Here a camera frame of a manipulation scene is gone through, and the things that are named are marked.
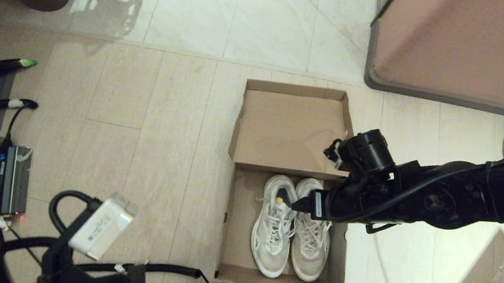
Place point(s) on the black object with green tip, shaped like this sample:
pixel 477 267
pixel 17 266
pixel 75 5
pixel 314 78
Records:
pixel 4 67

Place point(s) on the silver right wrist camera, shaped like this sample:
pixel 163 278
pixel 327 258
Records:
pixel 334 152

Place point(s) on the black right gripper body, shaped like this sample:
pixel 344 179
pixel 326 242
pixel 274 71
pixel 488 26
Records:
pixel 359 201

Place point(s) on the grey power adapter box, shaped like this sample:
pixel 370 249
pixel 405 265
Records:
pixel 8 180

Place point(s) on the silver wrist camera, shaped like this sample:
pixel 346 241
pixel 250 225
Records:
pixel 102 226
pixel 334 152

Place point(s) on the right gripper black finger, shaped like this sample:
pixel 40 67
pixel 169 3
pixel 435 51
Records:
pixel 304 203
pixel 305 209

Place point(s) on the pink cabinet with grey frame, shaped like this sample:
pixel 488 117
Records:
pixel 472 43

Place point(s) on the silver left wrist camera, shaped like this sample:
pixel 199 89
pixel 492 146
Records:
pixel 102 226

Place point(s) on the brown cardboard shoe box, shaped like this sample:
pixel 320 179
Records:
pixel 282 126

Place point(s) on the white mesh sneaker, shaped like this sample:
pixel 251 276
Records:
pixel 270 253
pixel 310 257

